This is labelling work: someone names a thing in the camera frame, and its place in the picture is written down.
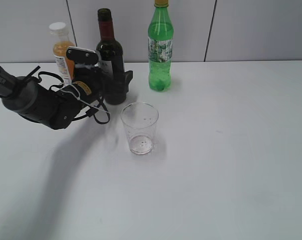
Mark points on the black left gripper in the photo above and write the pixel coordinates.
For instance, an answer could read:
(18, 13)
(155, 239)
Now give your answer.
(93, 84)

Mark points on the dark red wine bottle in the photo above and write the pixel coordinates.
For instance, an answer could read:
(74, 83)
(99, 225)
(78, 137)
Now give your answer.
(110, 50)

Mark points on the transparent plastic cup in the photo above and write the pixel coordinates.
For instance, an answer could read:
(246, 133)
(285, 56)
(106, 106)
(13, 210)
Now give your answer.
(139, 120)

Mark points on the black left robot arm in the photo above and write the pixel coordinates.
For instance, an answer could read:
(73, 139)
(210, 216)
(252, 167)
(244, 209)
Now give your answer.
(44, 98)

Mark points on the green soda bottle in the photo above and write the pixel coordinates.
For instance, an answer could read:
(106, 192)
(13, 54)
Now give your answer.
(160, 47)

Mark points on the orange juice bottle white cap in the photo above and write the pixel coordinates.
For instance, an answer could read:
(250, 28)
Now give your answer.
(65, 66)

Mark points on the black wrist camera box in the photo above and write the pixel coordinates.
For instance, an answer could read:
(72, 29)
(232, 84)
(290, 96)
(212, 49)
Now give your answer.
(82, 56)

